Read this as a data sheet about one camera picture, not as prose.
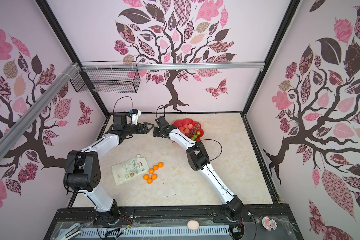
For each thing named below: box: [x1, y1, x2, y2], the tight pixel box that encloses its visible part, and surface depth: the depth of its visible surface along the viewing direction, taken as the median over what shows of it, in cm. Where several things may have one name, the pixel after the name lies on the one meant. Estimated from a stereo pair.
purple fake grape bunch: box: [188, 122, 201, 138], surface depth 106 cm
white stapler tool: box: [55, 222, 82, 240], surface depth 69 cm
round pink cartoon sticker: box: [262, 216, 278, 232], surface depth 70 cm
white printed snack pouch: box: [111, 154, 150, 186], surface depth 91 cm
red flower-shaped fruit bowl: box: [173, 118, 204, 142], surface depth 108 cm
